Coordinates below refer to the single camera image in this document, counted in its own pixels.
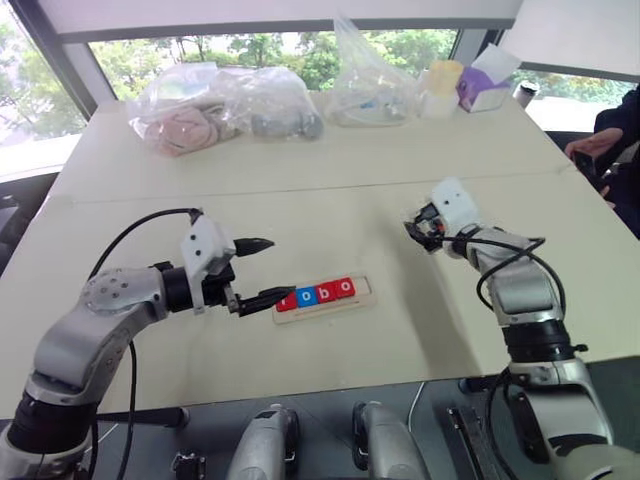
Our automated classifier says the plastic bag with pink cloth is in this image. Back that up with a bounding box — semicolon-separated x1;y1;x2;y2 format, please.
126;64;239;159

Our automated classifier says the clear plastic bag with items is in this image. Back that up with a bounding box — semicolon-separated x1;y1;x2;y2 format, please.
323;14;422;128

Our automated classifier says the dark tumbler with silver lid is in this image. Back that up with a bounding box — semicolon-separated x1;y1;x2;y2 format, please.
514;82;542;109

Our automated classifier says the black metal frame rail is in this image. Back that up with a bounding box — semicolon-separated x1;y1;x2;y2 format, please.
445;407;495;480

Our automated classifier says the person in dark clothes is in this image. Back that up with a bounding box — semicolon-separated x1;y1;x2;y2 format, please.
592;83;640;241

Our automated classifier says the black office chair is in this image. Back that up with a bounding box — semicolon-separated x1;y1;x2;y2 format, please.
0;189;30;274

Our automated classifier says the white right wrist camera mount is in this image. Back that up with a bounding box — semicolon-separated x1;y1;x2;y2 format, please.
430;175;484;237

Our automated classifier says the thin white cable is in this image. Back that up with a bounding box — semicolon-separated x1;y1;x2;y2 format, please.
406;381;427;437

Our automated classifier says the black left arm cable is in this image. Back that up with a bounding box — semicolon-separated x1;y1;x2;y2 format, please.
86;206;202;480

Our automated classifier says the yellow and white plastic cup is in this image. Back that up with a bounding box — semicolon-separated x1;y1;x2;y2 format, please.
416;59;464;120

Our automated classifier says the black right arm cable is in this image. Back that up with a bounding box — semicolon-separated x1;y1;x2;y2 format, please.
441;234;569;480

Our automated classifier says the white roller blind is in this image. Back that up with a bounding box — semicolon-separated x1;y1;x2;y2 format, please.
498;0;640;77
37;0;524;37

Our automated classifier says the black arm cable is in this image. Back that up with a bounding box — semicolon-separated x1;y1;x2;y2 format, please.
86;206;202;480
441;234;569;480

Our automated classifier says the black phone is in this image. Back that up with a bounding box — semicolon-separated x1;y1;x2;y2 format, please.
571;149;597;177

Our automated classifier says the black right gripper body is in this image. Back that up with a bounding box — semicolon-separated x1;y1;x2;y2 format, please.
409;201;447;251

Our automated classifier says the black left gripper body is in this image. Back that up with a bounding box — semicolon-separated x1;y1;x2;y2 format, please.
199;263;247;318

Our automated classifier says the person's bare hand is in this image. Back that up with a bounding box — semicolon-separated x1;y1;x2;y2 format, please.
564;128;626;161

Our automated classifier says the grey rounded robot leg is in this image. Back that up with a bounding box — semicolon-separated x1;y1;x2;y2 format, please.
350;400;431;480
231;403;302;480

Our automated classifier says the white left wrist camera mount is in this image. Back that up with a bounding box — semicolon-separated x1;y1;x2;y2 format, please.
179;211;238;317

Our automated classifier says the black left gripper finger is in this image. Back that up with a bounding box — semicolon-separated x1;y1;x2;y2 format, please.
238;285;298;318
234;238;277;259

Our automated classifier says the plastic bag with grey plush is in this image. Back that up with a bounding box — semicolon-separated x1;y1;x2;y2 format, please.
219;67;327;143

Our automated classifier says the small black clamp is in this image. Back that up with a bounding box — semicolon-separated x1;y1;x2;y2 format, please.
170;449;208;480

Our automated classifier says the black table frame bar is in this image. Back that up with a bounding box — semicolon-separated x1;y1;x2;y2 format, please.
94;406;192;429
458;377;507;395

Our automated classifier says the purple tissue box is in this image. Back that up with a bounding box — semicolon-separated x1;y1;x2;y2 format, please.
456;43;523;115

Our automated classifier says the wooden letter tile tray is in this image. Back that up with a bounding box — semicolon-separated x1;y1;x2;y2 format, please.
271;273;378;327

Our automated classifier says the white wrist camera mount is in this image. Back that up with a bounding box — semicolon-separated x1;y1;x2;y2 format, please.
430;175;484;237
179;211;238;317

